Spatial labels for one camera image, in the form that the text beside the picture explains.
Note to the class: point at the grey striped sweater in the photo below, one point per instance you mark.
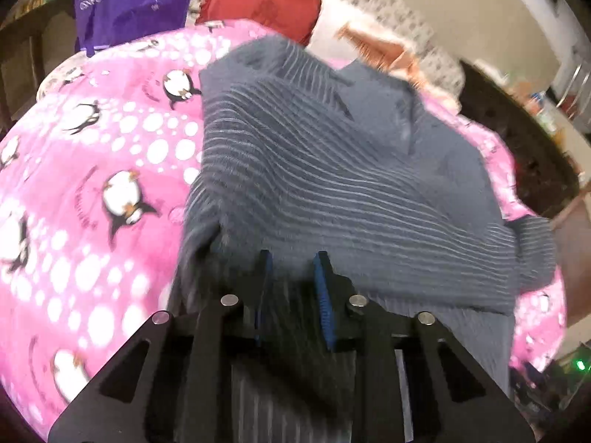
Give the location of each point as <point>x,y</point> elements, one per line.
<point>323,170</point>

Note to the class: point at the dark brown furniture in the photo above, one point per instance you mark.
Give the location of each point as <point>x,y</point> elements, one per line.
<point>508,124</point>

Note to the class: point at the wooden side table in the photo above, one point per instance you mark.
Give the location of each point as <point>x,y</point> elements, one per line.
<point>27,46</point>

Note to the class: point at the red pillow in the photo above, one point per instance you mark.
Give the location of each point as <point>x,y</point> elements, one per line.
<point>277,9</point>

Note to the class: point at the white and orange cloth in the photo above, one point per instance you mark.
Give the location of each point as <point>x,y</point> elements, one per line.
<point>332,23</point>

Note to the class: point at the pink penguin print blanket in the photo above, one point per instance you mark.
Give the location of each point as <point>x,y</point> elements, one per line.
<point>92,170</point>

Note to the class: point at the purple shopping bag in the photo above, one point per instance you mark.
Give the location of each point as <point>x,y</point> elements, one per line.
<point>129,4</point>

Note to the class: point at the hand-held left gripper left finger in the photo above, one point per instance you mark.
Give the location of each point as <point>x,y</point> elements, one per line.
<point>264,295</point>

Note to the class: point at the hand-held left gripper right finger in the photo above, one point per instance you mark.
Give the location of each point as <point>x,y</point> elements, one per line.
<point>323,304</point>

